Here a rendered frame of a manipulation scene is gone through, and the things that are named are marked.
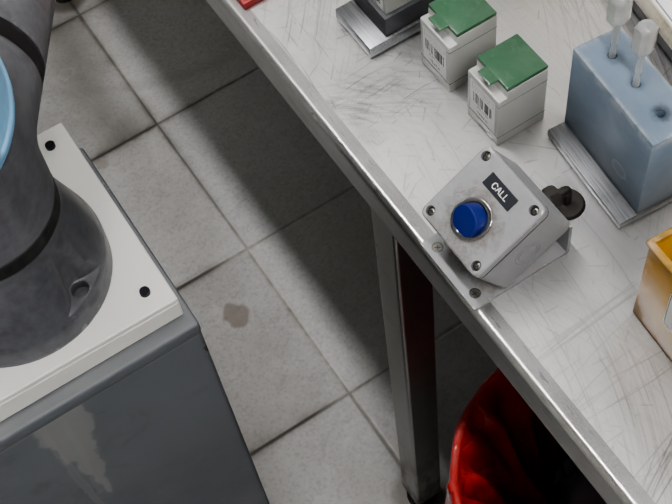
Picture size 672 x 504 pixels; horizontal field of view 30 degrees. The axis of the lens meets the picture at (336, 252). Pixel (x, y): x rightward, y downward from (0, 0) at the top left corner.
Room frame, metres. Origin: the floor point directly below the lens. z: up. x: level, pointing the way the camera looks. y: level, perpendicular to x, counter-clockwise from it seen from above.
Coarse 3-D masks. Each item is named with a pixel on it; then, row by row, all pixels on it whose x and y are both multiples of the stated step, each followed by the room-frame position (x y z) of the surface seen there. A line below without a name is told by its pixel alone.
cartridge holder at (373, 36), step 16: (352, 0) 0.72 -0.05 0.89; (368, 0) 0.70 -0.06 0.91; (416, 0) 0.69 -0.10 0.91; (432, 0) 0.69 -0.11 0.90; (336, 16) 0.71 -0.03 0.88; (352, 16) 0.70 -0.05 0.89; (368, 16) 0.70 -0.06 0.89; (384, 16) 0.68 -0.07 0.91; (400, 16) 0.68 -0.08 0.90; (416, 16) 0.68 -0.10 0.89; (352, 32) 0.69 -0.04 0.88; (368, 32) 0.68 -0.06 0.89; (384, 32) 0.67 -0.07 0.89; (400, 32) 0.68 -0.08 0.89; (416, 32) 0.68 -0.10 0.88; (368, 48) 0.67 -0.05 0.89; (384, 48) 0.67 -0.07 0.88
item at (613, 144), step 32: (608, 32) 0.57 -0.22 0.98; (576, 64) 0.56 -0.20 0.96; (608, 64) 0.54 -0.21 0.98; (576, 96) 0.55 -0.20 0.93; (608, 96) 0.52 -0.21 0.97; (640, 96) 0.51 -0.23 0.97; (576, 128) 0.55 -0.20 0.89; (608, 128) 0.51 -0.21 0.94; (640, 128) 0.48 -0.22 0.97; (576, 160) 0.52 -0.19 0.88; (608, 160) 0.51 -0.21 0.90; (640, 160) 0.48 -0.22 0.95; (608, 192) 0.49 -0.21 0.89; (640, 192) 0.47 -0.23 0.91
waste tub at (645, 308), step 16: (656, 240) 0.39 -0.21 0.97; (656, 256) 0.38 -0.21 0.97; (656, 272) 0.38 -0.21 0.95; (640, 288) 0.39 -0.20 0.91; (656, 288) 0.38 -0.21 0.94; (640, 304) 0.39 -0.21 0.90; (656, 304) 0.38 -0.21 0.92; (640, 320) 0.38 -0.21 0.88; (656, 320) 0.37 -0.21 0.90; (656, 336) 0.37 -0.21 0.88
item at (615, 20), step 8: (616, 0) 0.55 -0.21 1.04; (624, 0) 0.54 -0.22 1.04; (632, 0) 0.55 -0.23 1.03; (608, 8) 0.55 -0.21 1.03; (616, 8) 0.54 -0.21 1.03; (624, 8) 0.54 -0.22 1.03; (608, 16) 0.55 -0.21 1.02; (616, 16) 0.54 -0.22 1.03; (624, 16) 0.54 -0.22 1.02; (616, 24) 0.54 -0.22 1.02; (624, 24) 0.54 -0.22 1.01
